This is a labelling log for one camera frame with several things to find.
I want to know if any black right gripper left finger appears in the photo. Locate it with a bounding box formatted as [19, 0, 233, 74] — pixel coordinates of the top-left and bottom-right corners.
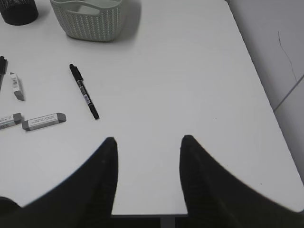
[0, 137, 118, 228]

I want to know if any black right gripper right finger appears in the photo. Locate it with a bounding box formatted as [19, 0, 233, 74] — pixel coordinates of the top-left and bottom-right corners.
[179, 135, 304, 228]

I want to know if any black marker pen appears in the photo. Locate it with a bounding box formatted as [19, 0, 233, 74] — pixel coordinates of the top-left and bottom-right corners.
[69, 64, 99, 120]
[0, 56, 8, 88]

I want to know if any white grey eraser lower right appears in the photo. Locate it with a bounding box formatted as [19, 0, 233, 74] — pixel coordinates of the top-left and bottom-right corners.
[21, 113, 67, 131]

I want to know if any white grey eraser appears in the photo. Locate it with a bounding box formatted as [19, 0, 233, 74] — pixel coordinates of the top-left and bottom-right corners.
[10, 72, 25, 101]
[0, 113, 22, 130]
[21, 113, 67, 131]

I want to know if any white grey eraser lower left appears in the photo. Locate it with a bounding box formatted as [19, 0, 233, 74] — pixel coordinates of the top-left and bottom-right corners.
[0, 113, 22, 130]

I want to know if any white grey eraser upper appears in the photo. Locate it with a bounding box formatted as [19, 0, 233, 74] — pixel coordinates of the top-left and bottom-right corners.
[10, 72, 25, 101]

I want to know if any pale green woven plastic basket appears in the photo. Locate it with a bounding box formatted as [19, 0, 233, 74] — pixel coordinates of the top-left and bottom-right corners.
[49, 0, 141, 42]

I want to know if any black mesh pen holder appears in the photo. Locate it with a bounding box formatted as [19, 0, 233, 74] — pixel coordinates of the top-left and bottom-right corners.
[0, 0, 38, 26]

